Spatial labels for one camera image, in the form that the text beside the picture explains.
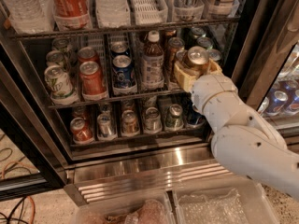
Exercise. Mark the rear red soda can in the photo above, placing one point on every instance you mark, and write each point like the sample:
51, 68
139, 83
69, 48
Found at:
88, 54

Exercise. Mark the front red soda can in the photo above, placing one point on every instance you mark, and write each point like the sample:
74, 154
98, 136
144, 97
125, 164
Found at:
92, 78

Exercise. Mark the clear bin with pink contents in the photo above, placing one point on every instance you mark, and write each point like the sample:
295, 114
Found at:
139, 207

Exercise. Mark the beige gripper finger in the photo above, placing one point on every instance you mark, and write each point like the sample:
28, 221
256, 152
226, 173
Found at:
214, 68
185, 75

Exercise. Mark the blue can bottom shelf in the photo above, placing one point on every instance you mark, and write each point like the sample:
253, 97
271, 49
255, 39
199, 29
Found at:
194, 118

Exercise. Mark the clear bin with bubble wrap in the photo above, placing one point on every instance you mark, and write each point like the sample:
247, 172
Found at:
228, 200

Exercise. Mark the rear white green can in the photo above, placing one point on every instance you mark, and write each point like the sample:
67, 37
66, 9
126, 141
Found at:
63, 45

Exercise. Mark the rear green can middle shelf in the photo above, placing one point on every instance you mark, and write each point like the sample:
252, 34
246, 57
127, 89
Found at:
194, 34

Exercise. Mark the front green can middle shelf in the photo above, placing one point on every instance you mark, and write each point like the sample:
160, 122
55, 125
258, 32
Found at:
215, 55

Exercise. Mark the green can shelf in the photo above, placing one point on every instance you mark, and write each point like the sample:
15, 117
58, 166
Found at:
173, 118
194, 34
215, 55
205, 42

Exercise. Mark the rear blue pepsi can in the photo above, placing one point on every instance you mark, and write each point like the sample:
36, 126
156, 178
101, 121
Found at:
119, 48

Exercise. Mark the red soda can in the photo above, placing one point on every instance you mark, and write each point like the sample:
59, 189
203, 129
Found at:
88, 54
92, 78

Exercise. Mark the white empty shelf tray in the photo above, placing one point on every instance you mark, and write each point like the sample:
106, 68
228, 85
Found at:
148, 12

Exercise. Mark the orange can shelf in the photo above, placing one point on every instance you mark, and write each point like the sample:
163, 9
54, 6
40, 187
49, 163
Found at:
174, 45
196, 59
170, 33

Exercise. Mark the front white green can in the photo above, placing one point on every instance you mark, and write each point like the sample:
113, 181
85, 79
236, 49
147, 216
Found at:
58, 81

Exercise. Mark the brown iced tea bottle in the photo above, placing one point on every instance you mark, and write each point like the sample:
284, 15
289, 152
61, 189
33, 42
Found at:
152, 61

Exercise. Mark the red can bottom shelf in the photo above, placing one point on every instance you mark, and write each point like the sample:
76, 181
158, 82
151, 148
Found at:
81, 130

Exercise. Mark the green can bottom shelf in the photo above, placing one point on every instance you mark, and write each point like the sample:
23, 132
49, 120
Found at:
173, 118

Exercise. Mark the front blue pepsi can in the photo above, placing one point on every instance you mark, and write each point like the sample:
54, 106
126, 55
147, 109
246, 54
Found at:
123, 72

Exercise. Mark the red cola bottle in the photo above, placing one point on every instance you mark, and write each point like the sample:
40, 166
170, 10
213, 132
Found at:
71, 15

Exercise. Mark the steel fridge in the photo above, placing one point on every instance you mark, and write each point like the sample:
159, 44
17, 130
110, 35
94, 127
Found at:
255, 41

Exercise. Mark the silver can bottom shelf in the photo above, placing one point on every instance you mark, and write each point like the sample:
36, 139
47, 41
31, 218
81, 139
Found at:
105, 125

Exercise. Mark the blue pepsi can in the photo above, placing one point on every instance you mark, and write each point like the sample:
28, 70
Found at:
123, 72
119, 48

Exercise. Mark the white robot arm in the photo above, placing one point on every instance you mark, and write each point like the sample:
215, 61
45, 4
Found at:
243, 142

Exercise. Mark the white can bottom shelf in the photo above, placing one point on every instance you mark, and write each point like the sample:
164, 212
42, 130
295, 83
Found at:
152, 119

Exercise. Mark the gold can bottom shelf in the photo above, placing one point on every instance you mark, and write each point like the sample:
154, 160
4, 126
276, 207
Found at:
129, 122

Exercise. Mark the clear water bottle top left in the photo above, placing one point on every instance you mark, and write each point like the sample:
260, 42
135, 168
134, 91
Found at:
30, 16

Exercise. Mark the white green can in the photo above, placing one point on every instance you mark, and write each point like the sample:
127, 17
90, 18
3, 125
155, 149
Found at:
56, 57
63, 45
58, 81

